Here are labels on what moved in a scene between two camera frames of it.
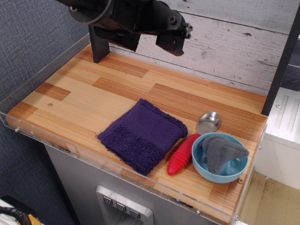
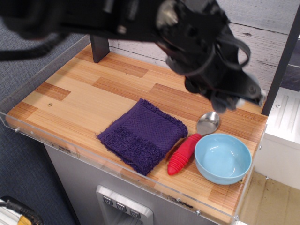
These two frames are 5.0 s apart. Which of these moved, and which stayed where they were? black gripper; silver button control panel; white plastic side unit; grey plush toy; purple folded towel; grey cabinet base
Moved: black gripper; grey plush toy
Stayed: white plastic side unit; purple folded towel; silver button control panel; grey cabinet base
